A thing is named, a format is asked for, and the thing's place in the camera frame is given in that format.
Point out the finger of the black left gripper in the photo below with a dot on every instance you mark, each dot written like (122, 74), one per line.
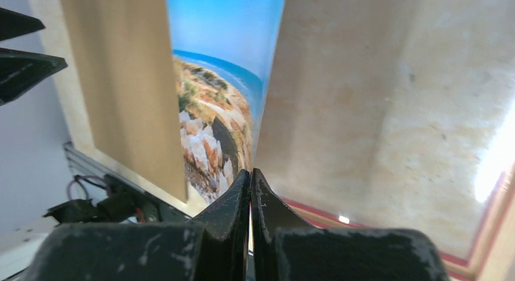
(14, 24)
(22, 71)

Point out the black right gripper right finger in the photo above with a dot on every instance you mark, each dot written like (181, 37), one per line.
(287, 247)

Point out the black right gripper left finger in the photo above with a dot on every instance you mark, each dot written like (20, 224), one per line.
(213, 245)

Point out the pink wooden picture frame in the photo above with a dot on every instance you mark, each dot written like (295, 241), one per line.
(467, 220)

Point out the landscape beach photo print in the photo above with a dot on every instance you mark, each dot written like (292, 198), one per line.
(223, 52)

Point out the aluminium front rail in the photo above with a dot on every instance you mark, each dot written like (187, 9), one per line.
(100, 166)

